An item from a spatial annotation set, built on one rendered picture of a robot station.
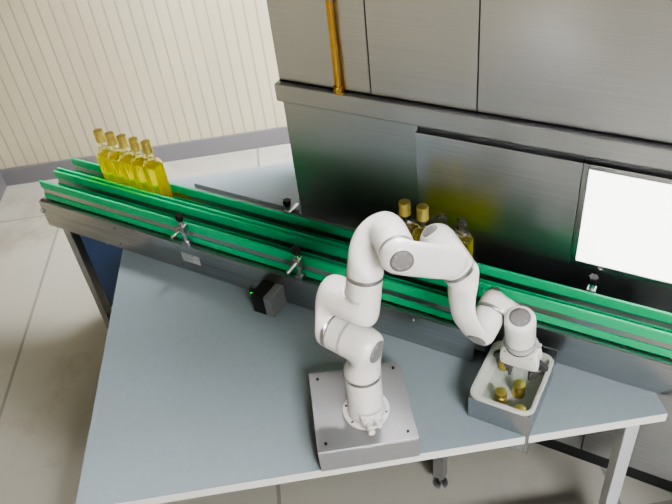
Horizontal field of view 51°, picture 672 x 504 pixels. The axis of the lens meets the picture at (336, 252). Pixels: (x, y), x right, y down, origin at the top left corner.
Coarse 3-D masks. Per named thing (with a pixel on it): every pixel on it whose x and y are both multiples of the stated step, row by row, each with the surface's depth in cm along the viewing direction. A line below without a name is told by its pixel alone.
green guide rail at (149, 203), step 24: (96, 192) 268; (120, 192) 260; (168, 216) 254; (192, 216) 247; (216, 216) 240; (264, 240) 235; (288, 240) 229; (336, 264) 224; (432, 288) 209; (480, 288) 200
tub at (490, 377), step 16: (480, 368) 194; (496, 368) 202; (480, 384) 192; (496, 384) 197; (512, 384) 197; (528, 384) 196; (544, 384) 187; (480, 400) 186; (512, 400) 193; (528, 400) 192; (528, 416) 183
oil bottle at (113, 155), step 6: (108, 132) 252; (108, 138) 251; (114, 138) 252; (108, 144) 253; (114, 144) 253; (114, 150) 254; (120, 150) 256; (108, 156) 256; (114, 156) 254; (114, 162) 256; (114, 168) 258; (120, 168) 257; (114, 174) 261; (120, 174) 259; (120, 180) 261
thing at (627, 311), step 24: (96, 168) 275; (192, 192) 254; (264, 216) 243; (288, 216) 236; (336, 240) 232; (480, 264) 207; (528, 288) 204; (552, 288) 199; (576, 288) 196; (600, 312) 196; (624, 312) 192; (648, 312) 188
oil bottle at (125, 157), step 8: (120, 136) 249; (120, 144) 249; (128, 144) 251; (128, 152) 252; (120, 160) 253; (128, 160) 252; (128, 168) 254; (128, 176) 257; (128, 184) 260; (136, 184) 258
